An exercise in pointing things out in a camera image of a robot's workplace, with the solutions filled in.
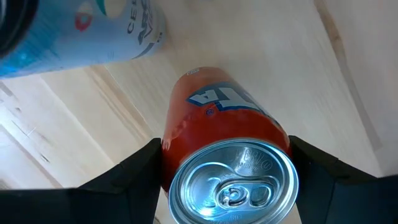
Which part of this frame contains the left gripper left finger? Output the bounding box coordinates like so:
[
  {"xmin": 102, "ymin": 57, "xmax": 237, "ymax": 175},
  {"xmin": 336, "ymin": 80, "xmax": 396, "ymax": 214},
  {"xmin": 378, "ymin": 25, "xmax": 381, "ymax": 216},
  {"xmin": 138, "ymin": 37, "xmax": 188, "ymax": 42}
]
[{"xmin": 0, "ymin": 138, "xmax": 163, "ymax": 224}]

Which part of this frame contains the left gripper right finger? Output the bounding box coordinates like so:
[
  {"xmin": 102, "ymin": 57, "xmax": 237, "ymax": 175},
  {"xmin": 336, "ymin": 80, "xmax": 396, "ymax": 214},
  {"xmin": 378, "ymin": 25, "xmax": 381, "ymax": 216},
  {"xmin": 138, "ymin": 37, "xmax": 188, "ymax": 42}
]
[{"xmin": 289, "ymin": 135, "xmax": 398, "ymax": 224}]

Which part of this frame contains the orange Fanta can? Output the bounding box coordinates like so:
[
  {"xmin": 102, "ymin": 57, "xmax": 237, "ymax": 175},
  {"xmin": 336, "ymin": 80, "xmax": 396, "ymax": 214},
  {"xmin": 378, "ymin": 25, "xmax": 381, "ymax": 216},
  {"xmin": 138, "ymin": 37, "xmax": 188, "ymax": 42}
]
[{"xmin": 160, "ymin": 66, "xmax": 300, "ymax": 224}]

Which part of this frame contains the white Celsius Arctic can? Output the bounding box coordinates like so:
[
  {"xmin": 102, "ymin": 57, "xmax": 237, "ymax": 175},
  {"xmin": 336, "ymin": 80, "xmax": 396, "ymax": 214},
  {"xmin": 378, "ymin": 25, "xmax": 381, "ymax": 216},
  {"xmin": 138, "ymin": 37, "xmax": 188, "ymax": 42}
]
[{"xmin": 0, "ymin": 0, "xmax": 167, "ymax": 78}]

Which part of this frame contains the light wooden shelf board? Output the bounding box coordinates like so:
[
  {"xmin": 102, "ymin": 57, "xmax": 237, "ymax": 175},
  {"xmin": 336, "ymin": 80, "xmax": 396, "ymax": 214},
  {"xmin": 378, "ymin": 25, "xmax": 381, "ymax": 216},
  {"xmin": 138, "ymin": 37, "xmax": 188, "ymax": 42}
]
[{"xmin": 83, "ymin": 0, "xmax": 398, "ymax": 224}]

